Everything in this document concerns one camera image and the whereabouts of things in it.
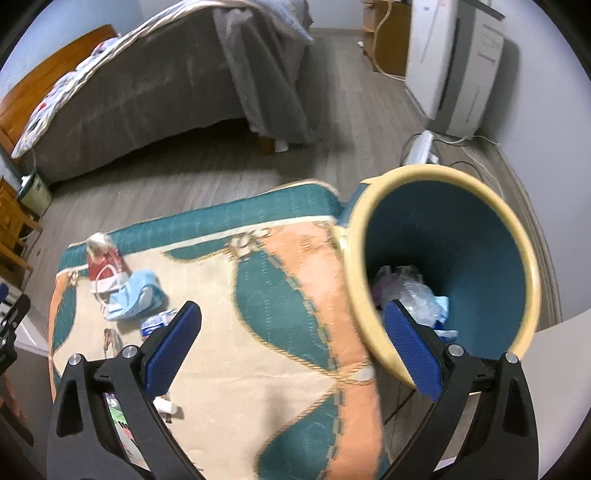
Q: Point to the white power strip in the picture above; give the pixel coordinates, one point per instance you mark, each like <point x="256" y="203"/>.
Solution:
<point x="422" y="150"/>

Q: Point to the floral quilt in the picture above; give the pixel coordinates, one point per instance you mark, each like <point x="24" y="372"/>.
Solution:
<point x="60" y="87"/>

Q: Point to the clear plastic bag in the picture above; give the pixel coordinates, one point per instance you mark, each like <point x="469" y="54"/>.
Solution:
<point x="415" y="290"/>

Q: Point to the wooden headboard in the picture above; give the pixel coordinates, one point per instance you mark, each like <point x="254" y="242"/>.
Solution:
<point x="46" y="69"/>

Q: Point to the grey hanging blanket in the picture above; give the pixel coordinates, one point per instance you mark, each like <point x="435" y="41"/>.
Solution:
<point x="258" y="69"/>

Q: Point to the wooden cabinet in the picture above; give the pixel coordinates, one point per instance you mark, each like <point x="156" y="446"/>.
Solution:
<point x="392" y="41"/>

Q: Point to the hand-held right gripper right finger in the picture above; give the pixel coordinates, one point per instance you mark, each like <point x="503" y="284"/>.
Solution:
<point x="411" y="346"/>

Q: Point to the white air purifier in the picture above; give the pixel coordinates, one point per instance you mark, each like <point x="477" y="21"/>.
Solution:
<point x="443" y="55"/>

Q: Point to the teal and orange quilted mat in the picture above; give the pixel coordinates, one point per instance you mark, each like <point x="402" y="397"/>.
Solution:
<point x="258" y="383"/>

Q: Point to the green and white pot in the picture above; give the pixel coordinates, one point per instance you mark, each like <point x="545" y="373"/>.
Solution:
<point x="37" y="196"/>

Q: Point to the teal bin with yellow rim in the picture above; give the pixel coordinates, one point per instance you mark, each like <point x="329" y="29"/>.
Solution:
<point x="461" y="240"/>

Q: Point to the small brown wrapper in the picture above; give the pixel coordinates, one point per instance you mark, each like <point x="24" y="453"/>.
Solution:
<point x="112" y="344"/>

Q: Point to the bed with grey cover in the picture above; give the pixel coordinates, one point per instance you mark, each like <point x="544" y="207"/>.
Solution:
<point x="152" y="101"/>

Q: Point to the wooden chair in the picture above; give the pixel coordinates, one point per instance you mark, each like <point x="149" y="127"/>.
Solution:
<point x="14" y="221"/>

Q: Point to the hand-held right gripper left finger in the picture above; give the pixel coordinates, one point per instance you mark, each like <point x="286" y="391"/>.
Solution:
<point x="178" y="341"/>

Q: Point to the red and white snack packet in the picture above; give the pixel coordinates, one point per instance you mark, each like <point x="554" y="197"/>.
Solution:
<point x="104" y="267"/>

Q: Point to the small blue white packet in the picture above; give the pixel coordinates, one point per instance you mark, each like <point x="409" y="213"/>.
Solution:
<point x="154" y="325"/>

